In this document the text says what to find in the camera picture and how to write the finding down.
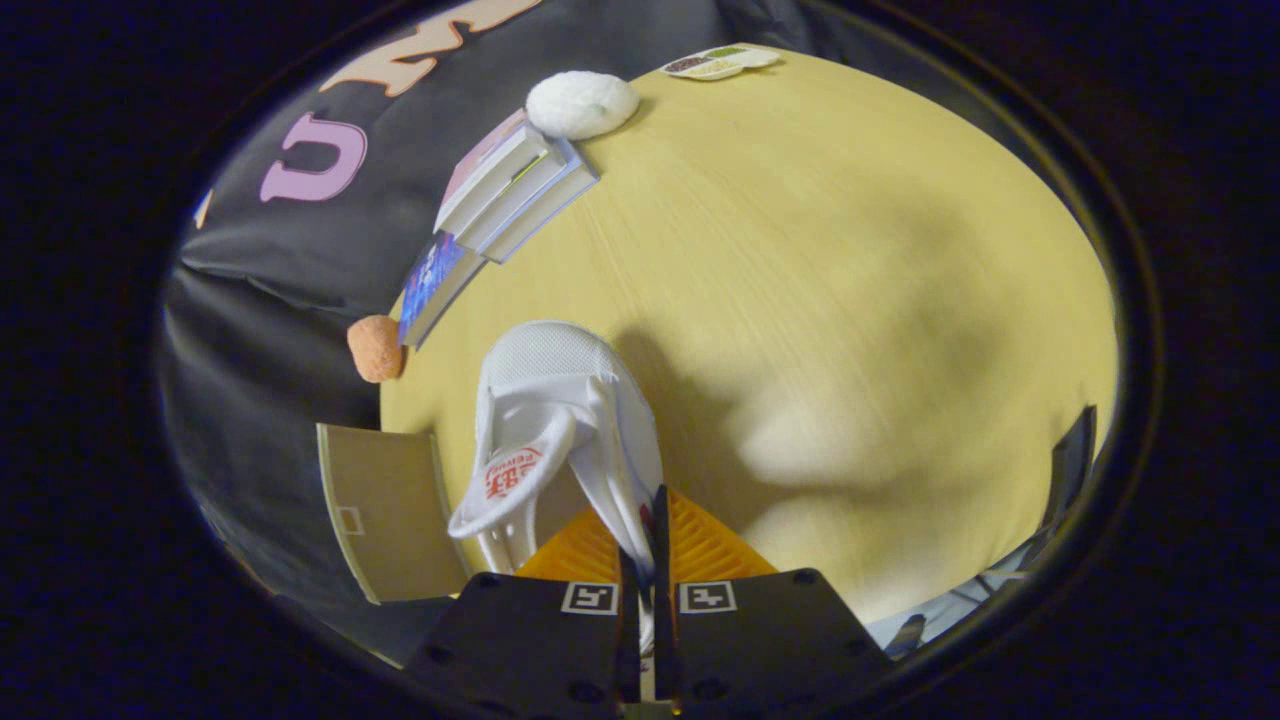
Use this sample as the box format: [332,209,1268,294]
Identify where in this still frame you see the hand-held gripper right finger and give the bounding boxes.
[650,484,894,719]

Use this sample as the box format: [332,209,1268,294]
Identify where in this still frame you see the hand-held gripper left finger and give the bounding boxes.
[405,506,643,720]

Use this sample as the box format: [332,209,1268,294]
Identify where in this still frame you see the beige fabric storage box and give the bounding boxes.
[317,423,472,606]

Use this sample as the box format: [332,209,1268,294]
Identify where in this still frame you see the white canvas shoe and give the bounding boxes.
[447,320,666,651]

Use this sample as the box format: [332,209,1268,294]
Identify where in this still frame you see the orange fluffy ball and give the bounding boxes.
[346,315,406,384]

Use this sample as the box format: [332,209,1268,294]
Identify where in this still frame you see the dark grey panel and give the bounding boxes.
[1020,405,1099,571]

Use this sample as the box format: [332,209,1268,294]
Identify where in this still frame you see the blue cover book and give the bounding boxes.
[398,230,488,349]

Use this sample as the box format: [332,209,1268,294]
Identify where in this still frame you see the grey-blue cover book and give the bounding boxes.
[480,140,601,265]

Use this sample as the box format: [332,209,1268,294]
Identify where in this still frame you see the white paperback book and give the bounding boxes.
[455,140,576,253]

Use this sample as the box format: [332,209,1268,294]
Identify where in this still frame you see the black backdrop cloth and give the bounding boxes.
[160,0,831,661]

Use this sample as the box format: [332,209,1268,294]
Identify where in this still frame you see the white fluffy ball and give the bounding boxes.
[525,70,641,141]

